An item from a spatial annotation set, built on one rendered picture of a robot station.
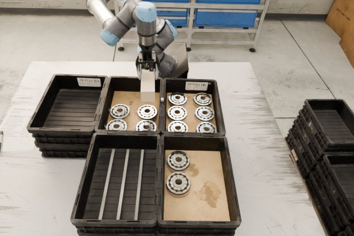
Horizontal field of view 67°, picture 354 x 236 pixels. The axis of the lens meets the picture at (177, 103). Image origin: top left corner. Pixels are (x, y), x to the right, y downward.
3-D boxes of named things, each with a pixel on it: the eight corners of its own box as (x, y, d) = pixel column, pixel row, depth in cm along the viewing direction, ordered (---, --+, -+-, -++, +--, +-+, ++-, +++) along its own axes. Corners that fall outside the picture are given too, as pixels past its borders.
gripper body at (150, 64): (138, 72, 113) (137, 48, 105) (139, 60, 120) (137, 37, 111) (156, 72, 114) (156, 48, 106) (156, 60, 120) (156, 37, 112)
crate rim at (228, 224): (160, 137, 123) (160, 133, 121) (225, 138, 124) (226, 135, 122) (157, 227, 94) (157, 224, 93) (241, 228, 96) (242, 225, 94)
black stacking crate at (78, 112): (59, 89, 155) (53, 74, 147) (110, 91, 156) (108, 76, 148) (33, 145, 127) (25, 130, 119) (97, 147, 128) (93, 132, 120)
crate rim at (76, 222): (94, 135, 121) (93, 131, 120) (160, 137, 123) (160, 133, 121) (70, 226, 93) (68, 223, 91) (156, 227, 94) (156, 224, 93)
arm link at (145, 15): (150, -2, 102) (160, 7, 97) (150, 25, 110) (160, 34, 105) (130, 1, 99) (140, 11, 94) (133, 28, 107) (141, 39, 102)
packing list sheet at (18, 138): (9, 105, 159) (8, 105, 159) (49, 105, 161) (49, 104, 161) (-16, 151, 136) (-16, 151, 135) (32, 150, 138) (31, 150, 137)
